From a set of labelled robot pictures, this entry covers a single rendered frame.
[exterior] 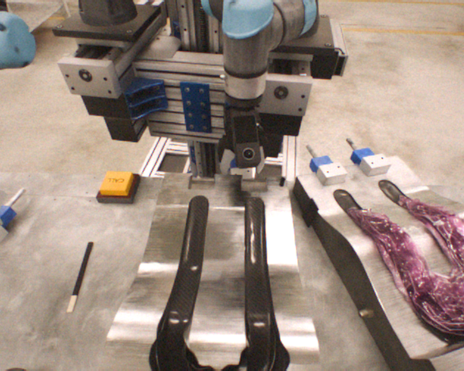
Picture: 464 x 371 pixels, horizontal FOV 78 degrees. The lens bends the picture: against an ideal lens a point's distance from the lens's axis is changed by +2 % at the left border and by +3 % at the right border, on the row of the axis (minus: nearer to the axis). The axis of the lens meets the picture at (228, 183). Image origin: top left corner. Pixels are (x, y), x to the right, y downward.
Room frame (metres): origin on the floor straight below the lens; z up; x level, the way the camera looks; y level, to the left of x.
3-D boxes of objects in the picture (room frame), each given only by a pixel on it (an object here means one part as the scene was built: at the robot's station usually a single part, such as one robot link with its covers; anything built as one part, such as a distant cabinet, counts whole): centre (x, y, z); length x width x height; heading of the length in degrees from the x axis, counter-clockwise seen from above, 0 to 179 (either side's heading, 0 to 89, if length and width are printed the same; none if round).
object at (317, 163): (0.49, -0.21, 0.86); 0.13 x 0.05 x 0.05; 15
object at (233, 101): (0.49, -0.03, 0.99); 0.09 x 0.08 x 0.12; 6
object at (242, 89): (0.48, -0.03, 1.07); 0.08 x 0.08 x 0.05
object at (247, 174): (0.50, -0.03, 0.83); 0.13 x 0.05 x 0.05; 6
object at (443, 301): (0.24, -0.34, 0.90); 0.26 x 0.18 x 0.08; 15
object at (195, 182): (0.40, 0.06, 0.87); 0.05 x 0.05 x 0.04; 88
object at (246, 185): (0.39, -0.05, 0.87); 0.05 x 0.05 x 0.04; 88
